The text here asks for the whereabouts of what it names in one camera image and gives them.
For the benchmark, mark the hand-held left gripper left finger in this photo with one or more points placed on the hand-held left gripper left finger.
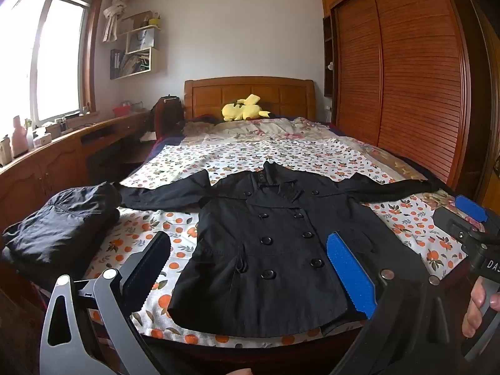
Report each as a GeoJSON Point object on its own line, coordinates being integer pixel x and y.
{"type": "Point", "coordinates": [146, 269]}

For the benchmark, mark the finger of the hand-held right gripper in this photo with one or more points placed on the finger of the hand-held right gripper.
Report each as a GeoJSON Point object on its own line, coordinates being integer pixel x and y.
{"type": "Point", "coordinates": [470, 207]}

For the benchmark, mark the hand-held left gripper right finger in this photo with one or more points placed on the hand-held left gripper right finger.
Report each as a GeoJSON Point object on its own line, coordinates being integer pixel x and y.
{"type": "Point", "coordinates": [347, 269]}

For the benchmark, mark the black double-breasted coat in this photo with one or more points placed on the black double-breasted coat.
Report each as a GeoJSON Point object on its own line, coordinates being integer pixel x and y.
{"type": "Point", "coordinates": [273, 242]}

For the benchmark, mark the black clothes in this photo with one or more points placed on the black clothes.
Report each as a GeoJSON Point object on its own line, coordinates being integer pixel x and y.
{"type": "Point", "coordinates": [58, 226]}

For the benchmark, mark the person's right hand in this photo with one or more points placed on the person's right hand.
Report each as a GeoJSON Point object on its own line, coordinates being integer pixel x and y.
{"type": "Point", "coordinates": [470, 316]}

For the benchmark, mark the dark cloth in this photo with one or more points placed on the dark cloth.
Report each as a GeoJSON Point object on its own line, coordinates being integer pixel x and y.
{"type": "Point", "coordinates": [435, 177]}

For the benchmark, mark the orange print bed sheet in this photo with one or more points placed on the orange print bed sheet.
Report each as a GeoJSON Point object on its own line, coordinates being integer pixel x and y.
{"type": "Point", "coordinates": [175, 222]}

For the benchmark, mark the yellow patterned blanket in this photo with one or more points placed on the yellow patterned blanket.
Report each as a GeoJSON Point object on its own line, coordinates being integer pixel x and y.
{"type": "Point", "coordinates": [406, 166]}

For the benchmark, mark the dark blue blanket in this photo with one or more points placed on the dark blue blanket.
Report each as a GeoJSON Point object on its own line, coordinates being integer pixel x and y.
{"type": "Point", "coordinates": [164, 142]}

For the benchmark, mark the wooden desk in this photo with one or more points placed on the wooden desk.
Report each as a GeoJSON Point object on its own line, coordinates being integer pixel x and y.
{"type": "Point", "coordinates": [58, 164]}

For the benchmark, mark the wooden slatted wardrobe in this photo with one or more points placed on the wooden slatted wardrobe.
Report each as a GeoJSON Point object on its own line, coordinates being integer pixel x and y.
{"type": "Point", "coordinates": [410, 66]}

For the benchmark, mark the floral quilt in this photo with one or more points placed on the floral quilt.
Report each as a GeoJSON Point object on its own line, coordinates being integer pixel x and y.
{"type": "Point", "coordinates": [273, 129]}

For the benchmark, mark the red basket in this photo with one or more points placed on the red basket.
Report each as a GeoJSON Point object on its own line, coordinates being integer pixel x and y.
{"type": "Point", "coordinates": [122, 110]}

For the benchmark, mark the tissue box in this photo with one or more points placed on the tissue box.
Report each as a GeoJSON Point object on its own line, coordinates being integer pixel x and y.
{"type": "Point", "coordinates": [43, 140]}

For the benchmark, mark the white bottle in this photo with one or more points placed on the white bottle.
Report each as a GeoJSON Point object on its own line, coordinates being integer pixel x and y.
{"type": "Point", "coordinates": [29, 138]}

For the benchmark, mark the pink bottle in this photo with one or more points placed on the pink bottle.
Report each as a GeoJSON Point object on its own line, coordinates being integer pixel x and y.
{"type": "Point", "coordinates": [18, 138]}

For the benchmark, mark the yellow plush toy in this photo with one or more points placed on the yellow plush toy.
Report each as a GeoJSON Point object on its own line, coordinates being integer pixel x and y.
{"type": "Point", "coordinates": [240, 111]}

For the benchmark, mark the wooden bed headboard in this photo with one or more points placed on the wooden bed headboard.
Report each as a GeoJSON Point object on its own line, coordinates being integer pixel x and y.
{"type": "Point", "coordinates": [254, 88]}

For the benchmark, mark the window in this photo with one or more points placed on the window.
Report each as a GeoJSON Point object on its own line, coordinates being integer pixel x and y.
{"type": "Point", "coordinates": [58, 66]}

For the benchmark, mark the tied beige curtain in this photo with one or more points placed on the tied beige curtain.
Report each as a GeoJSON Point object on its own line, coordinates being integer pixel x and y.
{"type": "Point", "coordinates": [113, 11]}

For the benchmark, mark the white wall shelf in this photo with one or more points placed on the white wall shelf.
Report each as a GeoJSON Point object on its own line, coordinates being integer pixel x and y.
{"type": "Point", "coordinates": [154, 60]}

